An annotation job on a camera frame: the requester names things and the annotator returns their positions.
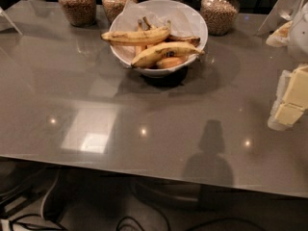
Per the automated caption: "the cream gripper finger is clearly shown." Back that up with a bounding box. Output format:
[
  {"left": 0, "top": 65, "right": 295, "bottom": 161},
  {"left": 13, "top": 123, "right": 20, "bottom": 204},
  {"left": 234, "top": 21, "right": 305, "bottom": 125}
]
[
  {"left": 266, "top": 21, "right": 293, "bottom": 47},
  {"left": 268, "top": 64, "right": 308, "bottom": 131}
]

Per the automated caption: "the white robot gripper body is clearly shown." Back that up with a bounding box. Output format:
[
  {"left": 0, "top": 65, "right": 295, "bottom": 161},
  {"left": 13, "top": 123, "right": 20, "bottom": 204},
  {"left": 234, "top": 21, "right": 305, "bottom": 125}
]
[{"left": 288, "top": 2, "right": 308, "bottom": 62}]

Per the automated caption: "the yellow banana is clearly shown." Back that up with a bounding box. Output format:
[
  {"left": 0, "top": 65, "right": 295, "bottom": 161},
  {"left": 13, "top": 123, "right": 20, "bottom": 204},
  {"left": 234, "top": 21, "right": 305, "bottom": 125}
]
[
  {"left": 131, "top": 41, "right": 204, "bottom": 68},
  {"left": 101, "top": 21, "right": 171, "bottom": 46}
]

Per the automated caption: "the back brown-spotted banana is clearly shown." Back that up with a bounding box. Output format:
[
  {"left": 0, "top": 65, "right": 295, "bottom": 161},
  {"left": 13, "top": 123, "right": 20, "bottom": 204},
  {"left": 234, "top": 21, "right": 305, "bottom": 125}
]
[{"left": 167, "top": 35, "right": 200, "bottom": 46}]

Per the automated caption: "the white paper in bowl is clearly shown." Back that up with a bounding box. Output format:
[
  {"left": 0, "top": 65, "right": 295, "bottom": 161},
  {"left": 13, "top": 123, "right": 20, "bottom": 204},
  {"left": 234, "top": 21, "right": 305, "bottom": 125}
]
[{"left": 119, "top": 0, "right": 204, "bottom": 36}]

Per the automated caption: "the small orange banana bottom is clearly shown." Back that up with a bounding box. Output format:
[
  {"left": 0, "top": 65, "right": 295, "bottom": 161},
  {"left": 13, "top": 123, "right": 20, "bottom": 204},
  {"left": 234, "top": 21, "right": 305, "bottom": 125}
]
[{"left": 156, "top": 56, "right": 187, "bottom": 69}]

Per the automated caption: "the white ceramic bowl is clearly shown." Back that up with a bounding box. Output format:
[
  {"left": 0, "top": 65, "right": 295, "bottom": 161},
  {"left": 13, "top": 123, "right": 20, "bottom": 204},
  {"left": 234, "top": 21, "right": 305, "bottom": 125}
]
[{"left": 109, "top": 0, "right": 208, "bottom": 78}]

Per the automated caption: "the upright banana behind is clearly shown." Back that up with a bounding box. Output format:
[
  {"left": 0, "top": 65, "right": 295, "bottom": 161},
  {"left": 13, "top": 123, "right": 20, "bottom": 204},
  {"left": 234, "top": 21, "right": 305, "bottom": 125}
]
[{"left": 135, "top": 17, "right": 157, "bottom": 55}]

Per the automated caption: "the clear acrylic stand right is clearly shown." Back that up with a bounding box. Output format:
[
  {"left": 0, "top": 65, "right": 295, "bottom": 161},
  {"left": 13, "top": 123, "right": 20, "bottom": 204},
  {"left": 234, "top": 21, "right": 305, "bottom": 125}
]
[{"left": 256, "top": 0, "right": 307, "bottom": 36}]

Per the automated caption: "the clear acrylic stand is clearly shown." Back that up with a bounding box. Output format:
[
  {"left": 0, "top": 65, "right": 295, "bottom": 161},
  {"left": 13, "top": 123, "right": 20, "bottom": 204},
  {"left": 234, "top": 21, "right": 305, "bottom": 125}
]
[
  {"left": 256, "top": 0, "right": 307, "bottom": 36},
  {"left": 0, "top": 7, "right": 22, "bottom": 35}
]

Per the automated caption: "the right glass jar of grains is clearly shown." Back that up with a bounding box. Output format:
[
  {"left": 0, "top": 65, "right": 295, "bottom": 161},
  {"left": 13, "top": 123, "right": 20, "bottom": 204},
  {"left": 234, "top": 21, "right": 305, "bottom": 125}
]
[{"left": 200, "top": 0, "right": 240, "bottom": 36}]

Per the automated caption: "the round dark table base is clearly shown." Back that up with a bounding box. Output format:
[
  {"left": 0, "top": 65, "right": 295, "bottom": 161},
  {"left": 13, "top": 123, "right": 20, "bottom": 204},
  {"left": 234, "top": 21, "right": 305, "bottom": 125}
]
[{"left": 130, "top": 178, "right": 201, "bottom": 210}]

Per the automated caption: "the left glass jar of grains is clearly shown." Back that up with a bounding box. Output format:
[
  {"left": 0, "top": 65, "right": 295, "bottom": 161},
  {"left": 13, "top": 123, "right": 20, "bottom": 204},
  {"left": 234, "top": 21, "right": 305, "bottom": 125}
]
[{"left": 58, "top": 0, "right": 96, "bottom": 27}]

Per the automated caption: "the clear acrylic stand left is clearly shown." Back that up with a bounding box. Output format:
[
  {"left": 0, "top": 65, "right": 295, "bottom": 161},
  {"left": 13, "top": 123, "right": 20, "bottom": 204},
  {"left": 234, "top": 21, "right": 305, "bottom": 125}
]
[{"left": 0, "top": 7, "right": 22, "bottom": 35}]

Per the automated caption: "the black cable on floor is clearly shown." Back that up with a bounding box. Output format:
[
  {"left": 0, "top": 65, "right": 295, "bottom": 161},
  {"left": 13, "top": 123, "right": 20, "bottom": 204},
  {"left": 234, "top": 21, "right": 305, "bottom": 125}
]
[{"left": 115, "top": 216, "right": 146, "bottom": 231}]

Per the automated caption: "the white cable under table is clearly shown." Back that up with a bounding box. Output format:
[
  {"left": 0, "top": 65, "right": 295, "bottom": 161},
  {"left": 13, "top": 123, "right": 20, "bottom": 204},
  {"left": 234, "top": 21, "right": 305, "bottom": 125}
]
[{"left": 38, "top": 168, "right": 62, "bottom": 221}]

